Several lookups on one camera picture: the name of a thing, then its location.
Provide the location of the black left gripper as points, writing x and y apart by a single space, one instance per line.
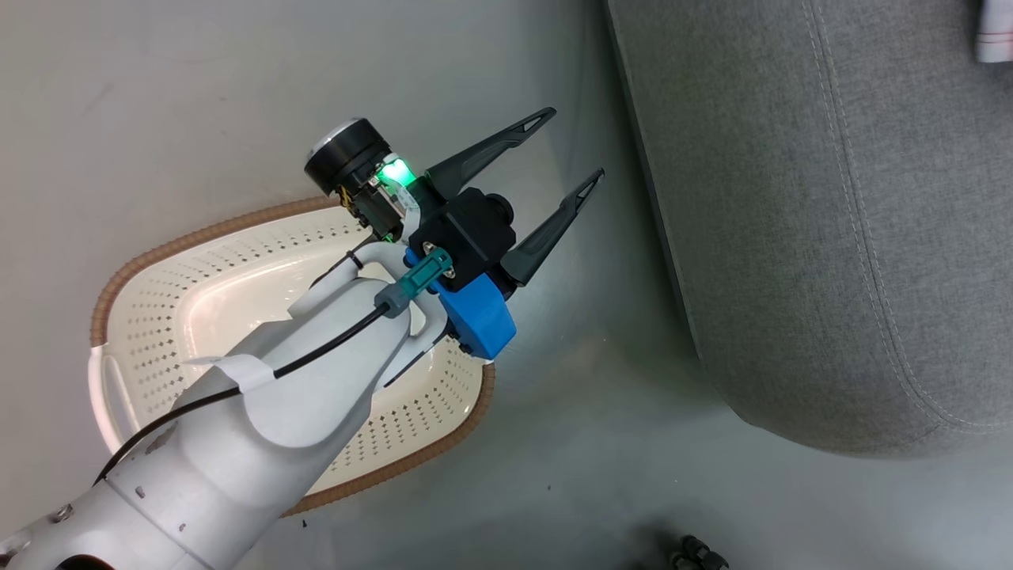
364 174

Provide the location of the red jersey with lettering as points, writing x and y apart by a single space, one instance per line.
995 32

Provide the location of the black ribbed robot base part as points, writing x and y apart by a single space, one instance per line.
696 552

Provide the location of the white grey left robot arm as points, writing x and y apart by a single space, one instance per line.
261 427

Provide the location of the white perforated laundry basket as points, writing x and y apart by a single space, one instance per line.
206 285

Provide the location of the white label tape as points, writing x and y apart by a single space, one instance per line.
237 370

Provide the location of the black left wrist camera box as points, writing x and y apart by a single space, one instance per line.
471 233

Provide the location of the blue left camera mount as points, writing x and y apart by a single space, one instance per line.
479 317

